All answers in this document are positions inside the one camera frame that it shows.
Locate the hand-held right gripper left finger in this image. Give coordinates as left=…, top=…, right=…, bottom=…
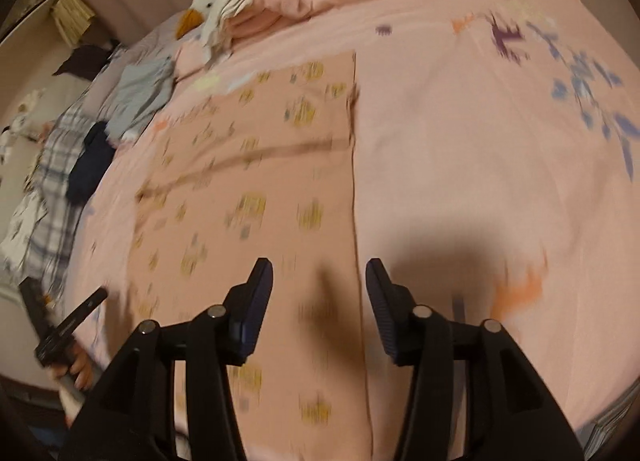
left=59, top=257, right=274, bottom=461

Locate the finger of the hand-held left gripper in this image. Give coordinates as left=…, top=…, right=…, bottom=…
left=62, top=288, right=109, bottom=334

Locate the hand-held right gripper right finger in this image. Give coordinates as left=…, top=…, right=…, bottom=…
left=365, top=257, right=586, bottom=461

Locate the peach ribbed garment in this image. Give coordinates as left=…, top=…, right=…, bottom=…
left=122, top=52, right=376, bottom=461

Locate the person's left hand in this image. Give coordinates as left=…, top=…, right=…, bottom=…
left=52, top=345, right=97, bottom=392

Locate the white printed cloth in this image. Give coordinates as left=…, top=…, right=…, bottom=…
left=0, top=186, right=49, bottom=278

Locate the plaid blanket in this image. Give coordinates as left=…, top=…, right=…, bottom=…
left=0, top=101, right=98, bottom=294

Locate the navy garment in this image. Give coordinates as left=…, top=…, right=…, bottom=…
left=67, top=121, right=117, bottom=205

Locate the pink animal print blanket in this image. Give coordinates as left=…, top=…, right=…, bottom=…
left=65, top=0, right=640, bottom=461

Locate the mauve pillow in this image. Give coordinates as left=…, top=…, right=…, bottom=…
left=82, top=24, right=193, bottom=119

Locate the grey garment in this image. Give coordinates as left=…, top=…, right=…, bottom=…
left=104, top=57, right=177, bottom=143

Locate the yellow bamboo mat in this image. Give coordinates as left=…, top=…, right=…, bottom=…
left=50, top=0, right=97, bottom=48

